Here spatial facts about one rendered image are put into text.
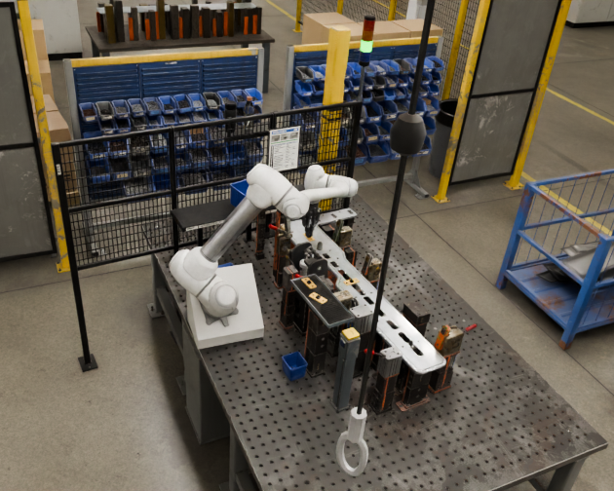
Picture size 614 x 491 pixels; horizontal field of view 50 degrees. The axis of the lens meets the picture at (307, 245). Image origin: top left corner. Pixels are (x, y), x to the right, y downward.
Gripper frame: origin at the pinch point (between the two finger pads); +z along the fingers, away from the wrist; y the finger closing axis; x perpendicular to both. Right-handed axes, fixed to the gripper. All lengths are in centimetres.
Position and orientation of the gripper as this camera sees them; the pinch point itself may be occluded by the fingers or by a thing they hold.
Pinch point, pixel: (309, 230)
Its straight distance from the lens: 378.0
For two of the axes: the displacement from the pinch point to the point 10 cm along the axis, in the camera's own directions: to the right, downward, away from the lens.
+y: 8.7, -2.1, 4.4
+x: -4.9, -5.2, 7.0
